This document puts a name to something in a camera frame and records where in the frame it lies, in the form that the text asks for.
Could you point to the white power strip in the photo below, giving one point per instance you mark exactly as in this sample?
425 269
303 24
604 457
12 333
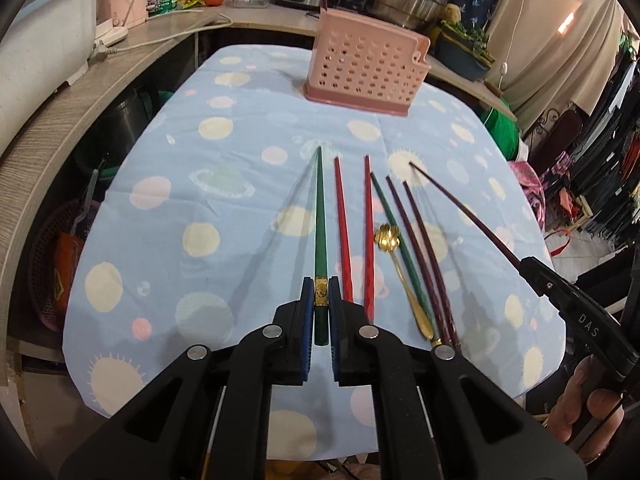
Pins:
112 36

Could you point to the green bag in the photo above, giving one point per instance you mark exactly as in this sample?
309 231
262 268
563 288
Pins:
500 130

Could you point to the orange packet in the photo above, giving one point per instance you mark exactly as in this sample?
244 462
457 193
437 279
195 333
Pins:
67 270

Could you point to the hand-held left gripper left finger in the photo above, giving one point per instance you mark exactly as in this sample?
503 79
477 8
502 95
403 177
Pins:
306 330

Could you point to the gold flower spoon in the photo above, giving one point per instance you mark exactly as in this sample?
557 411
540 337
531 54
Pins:
388 238

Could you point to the pink perforated utensil basket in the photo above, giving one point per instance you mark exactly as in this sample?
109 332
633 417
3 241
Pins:
360 104

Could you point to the beige curtain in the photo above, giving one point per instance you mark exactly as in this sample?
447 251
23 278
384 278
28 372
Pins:
550 60

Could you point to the hanging clothes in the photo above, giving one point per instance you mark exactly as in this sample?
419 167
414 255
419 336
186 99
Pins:
600 160

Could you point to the dark purple chopstick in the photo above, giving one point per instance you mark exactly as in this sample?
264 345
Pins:
431 260
417 260
467 211

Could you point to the dark metal chair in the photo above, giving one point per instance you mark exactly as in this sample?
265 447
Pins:
570 125

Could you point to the red chopstick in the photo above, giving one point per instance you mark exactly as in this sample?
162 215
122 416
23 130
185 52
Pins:
368 240
342 230

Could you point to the green chopstick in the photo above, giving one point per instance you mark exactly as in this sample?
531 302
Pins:
385 205
319 240

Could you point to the pink patterned cloth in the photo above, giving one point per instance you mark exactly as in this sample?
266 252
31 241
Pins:
525 180

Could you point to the metal tongs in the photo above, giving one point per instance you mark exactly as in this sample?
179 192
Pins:
85 205

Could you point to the blue planet print tablecloth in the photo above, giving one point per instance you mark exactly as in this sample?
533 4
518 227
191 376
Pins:
225 185

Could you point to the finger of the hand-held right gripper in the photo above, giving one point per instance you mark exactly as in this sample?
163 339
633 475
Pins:
545 282

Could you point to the person's right hand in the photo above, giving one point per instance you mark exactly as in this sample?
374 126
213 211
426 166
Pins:
570 410

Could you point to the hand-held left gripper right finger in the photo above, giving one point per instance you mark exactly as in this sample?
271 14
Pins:
334 330

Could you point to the green plants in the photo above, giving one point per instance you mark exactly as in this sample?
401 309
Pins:
470 35

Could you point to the brown potato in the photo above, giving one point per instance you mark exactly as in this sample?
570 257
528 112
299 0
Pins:
451 12

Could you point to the white tub with blue lid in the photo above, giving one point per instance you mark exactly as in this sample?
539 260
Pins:
45 45

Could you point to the blue planter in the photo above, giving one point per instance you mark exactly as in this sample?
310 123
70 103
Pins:
460 60

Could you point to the dark metal pot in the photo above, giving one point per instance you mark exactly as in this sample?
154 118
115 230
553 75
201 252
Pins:
122 120

